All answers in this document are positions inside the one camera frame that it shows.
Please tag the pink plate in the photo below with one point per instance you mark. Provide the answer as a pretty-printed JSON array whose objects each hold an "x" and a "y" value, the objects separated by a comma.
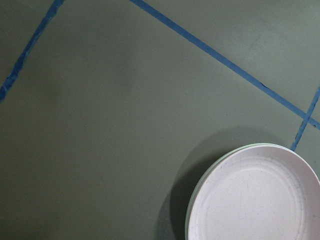
[{"x": 304, "y": 197}]

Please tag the cream white plate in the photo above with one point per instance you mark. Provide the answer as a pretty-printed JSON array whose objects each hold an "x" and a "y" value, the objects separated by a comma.
[{"x": 242, "y": 196}]

